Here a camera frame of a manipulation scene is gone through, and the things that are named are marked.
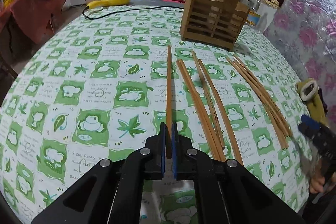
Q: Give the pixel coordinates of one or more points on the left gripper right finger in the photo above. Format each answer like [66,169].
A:
[226,192]

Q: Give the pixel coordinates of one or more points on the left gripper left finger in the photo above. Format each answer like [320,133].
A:
[111,191]

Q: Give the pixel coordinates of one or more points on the wooden chopstick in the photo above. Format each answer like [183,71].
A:
[262,99]
[168,103]
[230,132]
[270,102]
[213,112]
[203,108]
[199,108]
[282,141]

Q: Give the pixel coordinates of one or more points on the person's right hand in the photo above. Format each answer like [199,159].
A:
[317,181]

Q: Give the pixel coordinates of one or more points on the olive fleece-lined glove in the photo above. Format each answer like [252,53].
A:
[308,91]

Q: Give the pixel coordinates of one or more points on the green white patterned tablecloth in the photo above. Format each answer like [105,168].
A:
[97,90]

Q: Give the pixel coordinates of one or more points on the plastic oil bottle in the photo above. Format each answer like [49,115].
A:
[254,16]

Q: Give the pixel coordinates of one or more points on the wooden slatted utensil holder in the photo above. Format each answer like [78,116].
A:
[213,22]

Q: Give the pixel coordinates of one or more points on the dark red table cloth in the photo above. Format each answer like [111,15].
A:
[32,16]

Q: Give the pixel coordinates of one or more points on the yellow handled tool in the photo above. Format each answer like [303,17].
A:
[106,3]

